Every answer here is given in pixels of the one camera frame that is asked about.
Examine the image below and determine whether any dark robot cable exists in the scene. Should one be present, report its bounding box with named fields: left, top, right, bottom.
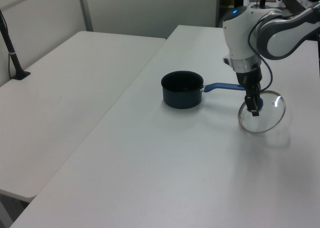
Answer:
left=247, top=12, right=274, bottom=92

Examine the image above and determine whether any black keyboard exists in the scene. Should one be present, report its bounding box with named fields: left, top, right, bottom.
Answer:
left=280, top=0, right=309, bottom=14

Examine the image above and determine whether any black pole with clamp base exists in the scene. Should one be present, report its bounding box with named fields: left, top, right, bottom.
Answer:
left=0, top=9, right=32, bottom=81

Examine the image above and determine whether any glass lid with blue knob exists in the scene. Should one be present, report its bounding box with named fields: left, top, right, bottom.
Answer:
left=237, top=89, right=287, bottom=135

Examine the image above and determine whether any dark blue saucepan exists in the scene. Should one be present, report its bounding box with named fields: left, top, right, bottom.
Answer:
left=160, top=70, right=247, bottom=110

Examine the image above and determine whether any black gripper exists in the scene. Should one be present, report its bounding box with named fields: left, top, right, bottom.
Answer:
left=235, top=68, right=263, bottom=118

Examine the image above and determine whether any white side table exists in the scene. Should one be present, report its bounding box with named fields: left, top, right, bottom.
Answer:
left=0, top=30, right=167, bottom=203

